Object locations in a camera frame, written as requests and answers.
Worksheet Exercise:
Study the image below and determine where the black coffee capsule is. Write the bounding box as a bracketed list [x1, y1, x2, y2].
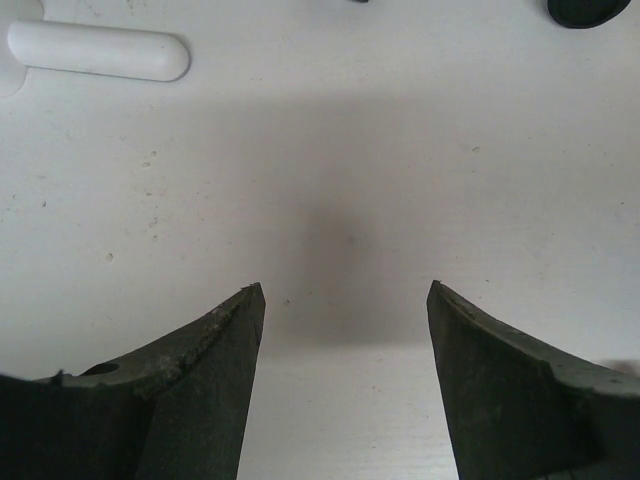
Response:
[544, 0, 631, 29]

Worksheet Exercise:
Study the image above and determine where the white scoop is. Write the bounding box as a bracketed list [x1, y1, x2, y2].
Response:
[1, 1, 191, 97]

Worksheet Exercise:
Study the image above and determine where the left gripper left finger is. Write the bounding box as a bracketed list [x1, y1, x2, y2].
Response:
[1, 284, 266, 479]

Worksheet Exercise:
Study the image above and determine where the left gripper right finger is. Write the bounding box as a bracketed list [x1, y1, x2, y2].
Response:
[427, 281, 639, 479]

